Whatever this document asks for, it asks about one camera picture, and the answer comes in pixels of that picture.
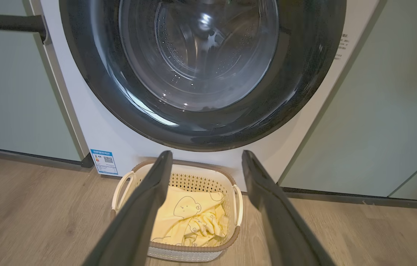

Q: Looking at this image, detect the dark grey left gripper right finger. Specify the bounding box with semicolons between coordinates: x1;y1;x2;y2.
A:
241;150;337;266

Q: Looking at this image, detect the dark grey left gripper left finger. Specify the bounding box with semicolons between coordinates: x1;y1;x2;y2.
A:
83;150;173;266

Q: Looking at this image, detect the pale yellow bear print cloth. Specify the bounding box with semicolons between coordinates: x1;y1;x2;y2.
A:
150;186;229;247

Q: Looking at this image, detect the dark round washing machine door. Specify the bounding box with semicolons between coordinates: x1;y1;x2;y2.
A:
59;0;347;152

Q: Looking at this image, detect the cream laundry basket brown rim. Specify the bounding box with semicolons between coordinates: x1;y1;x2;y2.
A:
111;160;244;263

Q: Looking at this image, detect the white front-load washing machine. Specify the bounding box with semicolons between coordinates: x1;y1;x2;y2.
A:
29;0;379;192

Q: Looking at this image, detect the blue energy label sticker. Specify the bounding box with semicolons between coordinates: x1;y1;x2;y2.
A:
90;149;119;175

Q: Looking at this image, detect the dark cabinet plinth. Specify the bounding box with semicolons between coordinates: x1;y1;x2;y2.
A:
0;145;94;170
282;187;417;211

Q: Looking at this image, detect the pale green cabinet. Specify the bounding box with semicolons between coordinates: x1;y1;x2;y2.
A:
279;0;417;203
0;0;83;162

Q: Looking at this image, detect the dark bar cabinet handle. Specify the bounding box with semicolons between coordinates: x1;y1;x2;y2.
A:
0;13;47;42

